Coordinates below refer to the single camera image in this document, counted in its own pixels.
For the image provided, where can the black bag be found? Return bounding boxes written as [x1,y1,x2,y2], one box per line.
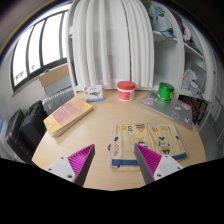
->
[3,109,27,158]
[18,100,50,152]

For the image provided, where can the black-framed window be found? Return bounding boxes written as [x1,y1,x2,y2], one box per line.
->
[9,9,73,97]

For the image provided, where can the yellow patterned towel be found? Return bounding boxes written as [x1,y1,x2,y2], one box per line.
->
[109,123,188,172]

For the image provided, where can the white shelf unit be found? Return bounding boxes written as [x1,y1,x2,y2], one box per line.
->
[143,0,218,105]

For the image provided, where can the colourful patterned bag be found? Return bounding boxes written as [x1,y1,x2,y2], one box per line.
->
[179,94,208,126]

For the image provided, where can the cardboard box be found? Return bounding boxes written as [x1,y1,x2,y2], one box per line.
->
[38,63,73,97]

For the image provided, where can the grey ribbed radiator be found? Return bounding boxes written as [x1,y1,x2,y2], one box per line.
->
[41,85,76,116]

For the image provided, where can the green round tin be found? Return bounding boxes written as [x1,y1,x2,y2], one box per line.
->
[157,82,175,104]

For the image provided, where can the small white blue box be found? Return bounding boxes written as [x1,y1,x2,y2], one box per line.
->
[83,84,105,103]

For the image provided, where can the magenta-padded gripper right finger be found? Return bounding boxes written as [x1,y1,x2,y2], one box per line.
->
[133,143,184,185]

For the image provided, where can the white curtain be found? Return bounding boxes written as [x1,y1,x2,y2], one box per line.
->
[66,0,155,93]

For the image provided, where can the yellow orange book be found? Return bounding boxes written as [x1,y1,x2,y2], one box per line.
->
[43,96,94,139]

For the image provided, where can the silver laptop with stickers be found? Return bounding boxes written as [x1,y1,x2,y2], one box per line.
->
[137,90,195,130]

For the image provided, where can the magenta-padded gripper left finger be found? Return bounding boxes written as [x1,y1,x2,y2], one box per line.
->
[44,143,97,188]

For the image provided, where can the white jar with red lid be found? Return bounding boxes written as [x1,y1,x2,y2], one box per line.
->
[116,80,137,102]

